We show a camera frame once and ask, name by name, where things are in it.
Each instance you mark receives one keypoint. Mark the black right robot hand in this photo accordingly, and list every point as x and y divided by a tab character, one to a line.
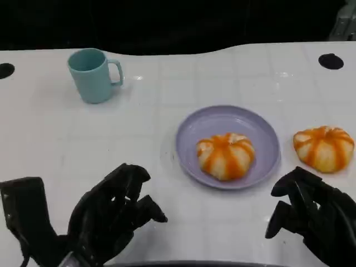
322	217

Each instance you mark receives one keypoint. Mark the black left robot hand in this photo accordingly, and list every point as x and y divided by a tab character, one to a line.
105	211

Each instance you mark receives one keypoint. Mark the orange and white bread roll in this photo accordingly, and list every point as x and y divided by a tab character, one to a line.
226	157
324	148

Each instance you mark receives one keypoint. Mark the lilac plate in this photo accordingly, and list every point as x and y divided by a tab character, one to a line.
226	122

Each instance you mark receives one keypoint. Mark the pale green mug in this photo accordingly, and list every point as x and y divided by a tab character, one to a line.
91	76

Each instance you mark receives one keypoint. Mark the grey metal frame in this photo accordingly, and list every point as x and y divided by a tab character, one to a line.
343	20

